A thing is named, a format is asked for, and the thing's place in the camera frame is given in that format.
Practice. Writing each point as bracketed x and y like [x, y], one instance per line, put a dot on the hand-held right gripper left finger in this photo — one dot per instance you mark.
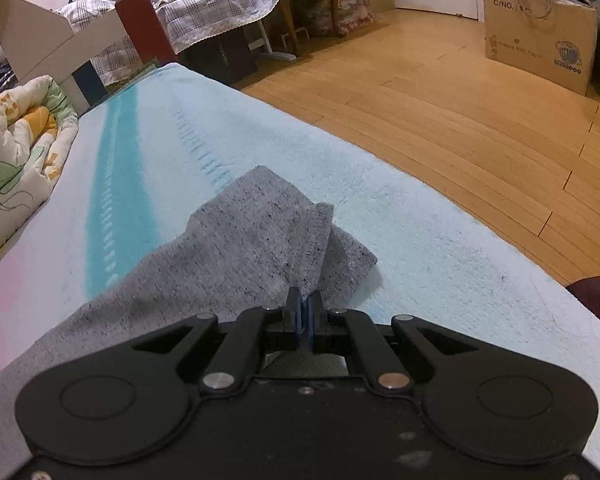
[297, 312]

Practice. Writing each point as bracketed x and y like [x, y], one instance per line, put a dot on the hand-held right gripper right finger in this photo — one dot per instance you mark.
[311, 315]

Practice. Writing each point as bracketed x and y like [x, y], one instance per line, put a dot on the grey pants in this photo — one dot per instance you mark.
[240, 260]

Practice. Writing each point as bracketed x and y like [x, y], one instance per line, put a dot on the light blue floral blanket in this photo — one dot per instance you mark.
[430, 270]

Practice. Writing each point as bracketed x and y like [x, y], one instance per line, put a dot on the black box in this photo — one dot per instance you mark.
[222, 57]

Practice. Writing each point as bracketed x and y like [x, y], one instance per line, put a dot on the white stand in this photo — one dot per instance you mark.
[270, 45]

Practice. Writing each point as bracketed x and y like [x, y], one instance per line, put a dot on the dark maroon cloth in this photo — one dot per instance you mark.
[592, 295]

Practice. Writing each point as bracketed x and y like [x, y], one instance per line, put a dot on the wooden table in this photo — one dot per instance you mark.
[292, 15]

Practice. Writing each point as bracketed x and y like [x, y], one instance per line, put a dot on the plaid table cover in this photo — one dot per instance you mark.
[205, 5]

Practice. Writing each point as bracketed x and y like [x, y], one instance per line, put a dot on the large printed cardboard box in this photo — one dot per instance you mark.
[535, 40]

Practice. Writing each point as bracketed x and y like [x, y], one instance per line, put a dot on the red bed post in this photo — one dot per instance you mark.
[145, 25]

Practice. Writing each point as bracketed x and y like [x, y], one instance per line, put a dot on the white wooden bed frame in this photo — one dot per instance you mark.
[40, 35]

